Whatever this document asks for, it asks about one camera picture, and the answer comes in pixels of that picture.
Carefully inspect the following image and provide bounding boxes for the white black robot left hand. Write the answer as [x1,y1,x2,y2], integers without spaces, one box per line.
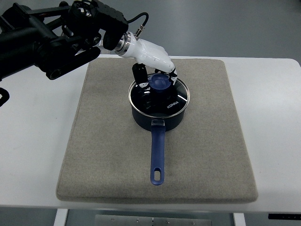
[115,32,177,90]

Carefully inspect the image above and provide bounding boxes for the glass pot lid blue knob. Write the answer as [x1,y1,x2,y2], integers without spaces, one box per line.
[128,73,190,118]

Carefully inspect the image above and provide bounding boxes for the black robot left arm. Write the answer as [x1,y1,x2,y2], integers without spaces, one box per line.
[0,0,129,80]

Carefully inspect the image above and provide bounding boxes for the beige felt mat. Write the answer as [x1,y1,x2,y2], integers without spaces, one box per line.
[56,58,258,204]

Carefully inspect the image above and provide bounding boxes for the white left table leg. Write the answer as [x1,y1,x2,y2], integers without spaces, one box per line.
[53,209,69,226]

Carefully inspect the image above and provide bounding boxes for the white table leg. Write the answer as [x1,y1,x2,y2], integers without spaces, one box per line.
[53,209,69,226]
[233,213,246,226]

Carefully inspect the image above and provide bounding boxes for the white right table leg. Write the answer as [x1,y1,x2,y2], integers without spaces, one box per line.
[233,213,246,226]

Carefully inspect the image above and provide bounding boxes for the black table control panel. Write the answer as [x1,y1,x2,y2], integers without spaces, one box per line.
[268,214,301,220]

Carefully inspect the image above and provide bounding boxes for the dark saucepan with blue handle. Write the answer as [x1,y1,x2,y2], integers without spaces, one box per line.
[129,92,190,186]

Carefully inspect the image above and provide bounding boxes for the grey metal base plate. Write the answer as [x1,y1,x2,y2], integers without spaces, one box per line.
[94,215,212,226]

